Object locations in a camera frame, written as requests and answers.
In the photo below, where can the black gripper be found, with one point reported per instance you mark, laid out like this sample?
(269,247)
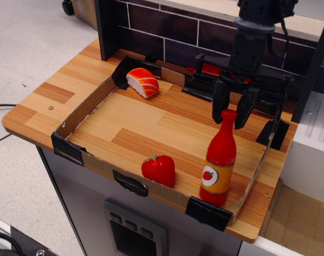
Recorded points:
(248,49)

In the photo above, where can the red hot sauce bottle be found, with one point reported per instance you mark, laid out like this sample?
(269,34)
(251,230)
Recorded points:
(220,160)

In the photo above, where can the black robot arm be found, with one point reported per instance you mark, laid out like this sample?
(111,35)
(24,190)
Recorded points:
(266,13)

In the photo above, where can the red ketchup bottle lying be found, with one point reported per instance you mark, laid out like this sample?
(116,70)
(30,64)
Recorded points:
(214,71)

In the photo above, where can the cardboard fence with black tape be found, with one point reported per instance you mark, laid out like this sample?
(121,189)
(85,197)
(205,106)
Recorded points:
(140,129)

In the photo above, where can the salmon sushi toy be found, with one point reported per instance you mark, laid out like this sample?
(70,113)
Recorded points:
(143,82)

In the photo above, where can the white counter block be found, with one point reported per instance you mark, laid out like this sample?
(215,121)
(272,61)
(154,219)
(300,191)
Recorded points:
(303,170)

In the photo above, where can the red toy strawberry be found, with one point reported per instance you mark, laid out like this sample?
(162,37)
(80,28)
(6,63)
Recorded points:
(159,168)

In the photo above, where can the grey oven control panel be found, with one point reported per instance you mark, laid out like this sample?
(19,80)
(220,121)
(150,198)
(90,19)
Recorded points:
(133,234)

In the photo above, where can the black caster wheel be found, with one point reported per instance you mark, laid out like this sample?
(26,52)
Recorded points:
(68,7)

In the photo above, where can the black vertical post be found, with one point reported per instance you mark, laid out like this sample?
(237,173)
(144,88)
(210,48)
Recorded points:
(310,79)

